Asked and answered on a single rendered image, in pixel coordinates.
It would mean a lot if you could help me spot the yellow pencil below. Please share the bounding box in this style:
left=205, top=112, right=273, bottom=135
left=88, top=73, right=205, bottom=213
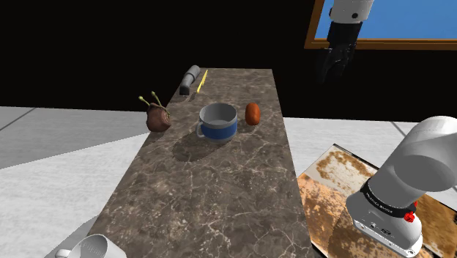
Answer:
left=196, top=69, right=209, bottom=95

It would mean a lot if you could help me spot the orange brown potato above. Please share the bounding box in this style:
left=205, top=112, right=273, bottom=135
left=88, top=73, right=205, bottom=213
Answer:
left=245, top=102, right=261, bottom=126

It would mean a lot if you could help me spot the brown sprouting onion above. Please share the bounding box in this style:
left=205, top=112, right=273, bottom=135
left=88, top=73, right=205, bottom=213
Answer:
left=138, top=91, right=173, bottom=133

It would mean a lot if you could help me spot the rust patterned robot stand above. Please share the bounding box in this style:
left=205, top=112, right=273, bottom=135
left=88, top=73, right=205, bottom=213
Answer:
left=297, top=144, right=457, bottom=258

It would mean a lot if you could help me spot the grey and blue mug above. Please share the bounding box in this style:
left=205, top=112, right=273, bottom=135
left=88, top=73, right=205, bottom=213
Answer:
left=195, top=103, right=239, bottom=144

